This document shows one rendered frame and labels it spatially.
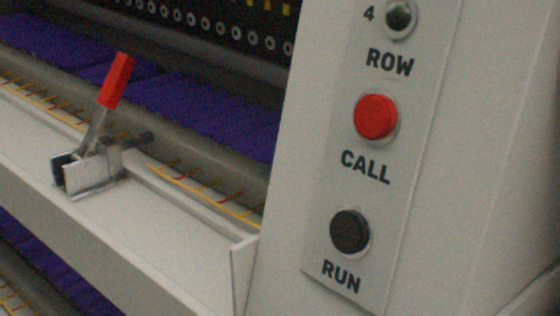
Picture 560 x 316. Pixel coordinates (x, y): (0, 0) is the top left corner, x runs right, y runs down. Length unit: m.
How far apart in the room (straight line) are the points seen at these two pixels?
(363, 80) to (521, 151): 0.06
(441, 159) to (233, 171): 0.19
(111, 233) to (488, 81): 0.24
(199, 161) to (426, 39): 0.23
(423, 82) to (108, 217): 0.24
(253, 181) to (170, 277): 0.08
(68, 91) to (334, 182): 0.34
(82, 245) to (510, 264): 0.26
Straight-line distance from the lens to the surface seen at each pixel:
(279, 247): 0.27
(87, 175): 0.42
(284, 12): 0.49
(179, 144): 0.43
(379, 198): 0.23
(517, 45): 0.20
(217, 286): 0.33
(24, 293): 0.66
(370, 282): 0.24
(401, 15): 0.22
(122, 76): 0.42
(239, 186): 0.39
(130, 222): 0.39
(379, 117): 0.22
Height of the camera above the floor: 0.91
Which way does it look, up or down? 16 degrees down
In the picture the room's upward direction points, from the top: 11 degrees clockwise
